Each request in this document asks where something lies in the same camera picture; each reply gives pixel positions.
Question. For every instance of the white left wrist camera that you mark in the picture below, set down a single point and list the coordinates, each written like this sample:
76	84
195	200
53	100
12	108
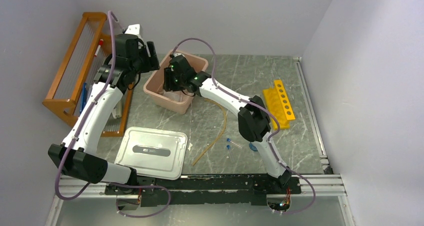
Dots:
134	29

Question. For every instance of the aluminium frame rail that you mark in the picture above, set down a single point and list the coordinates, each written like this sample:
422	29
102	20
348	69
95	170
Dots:
314	186

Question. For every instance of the white metal tray lid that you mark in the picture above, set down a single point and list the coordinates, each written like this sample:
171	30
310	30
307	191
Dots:
152	152

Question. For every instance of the pink plastic bin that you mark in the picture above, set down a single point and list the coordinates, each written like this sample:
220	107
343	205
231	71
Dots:
154	85

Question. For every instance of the wooden drying rack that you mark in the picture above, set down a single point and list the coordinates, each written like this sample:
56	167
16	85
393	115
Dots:
78	66

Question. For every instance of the blue patterned round tin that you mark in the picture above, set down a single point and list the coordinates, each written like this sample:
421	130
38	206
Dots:
252	147

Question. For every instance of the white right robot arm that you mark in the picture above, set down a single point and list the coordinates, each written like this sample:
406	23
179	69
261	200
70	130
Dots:
254	122

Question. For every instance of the yellow test tube rack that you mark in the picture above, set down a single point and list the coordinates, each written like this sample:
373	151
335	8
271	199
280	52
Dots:
278	104

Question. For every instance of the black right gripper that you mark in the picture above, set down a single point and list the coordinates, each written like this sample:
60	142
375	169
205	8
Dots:
168	85

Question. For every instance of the blue stapler tool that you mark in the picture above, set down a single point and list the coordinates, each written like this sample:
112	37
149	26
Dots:
83	97

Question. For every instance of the small white plastic bag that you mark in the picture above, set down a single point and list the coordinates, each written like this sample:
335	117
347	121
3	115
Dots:
174	96

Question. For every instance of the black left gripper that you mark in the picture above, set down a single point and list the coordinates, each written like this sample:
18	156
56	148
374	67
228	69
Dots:
152	62

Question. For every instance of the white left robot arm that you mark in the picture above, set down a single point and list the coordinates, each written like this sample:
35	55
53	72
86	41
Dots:
75	156

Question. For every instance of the red and white marker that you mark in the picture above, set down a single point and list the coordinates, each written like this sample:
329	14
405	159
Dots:
99	45

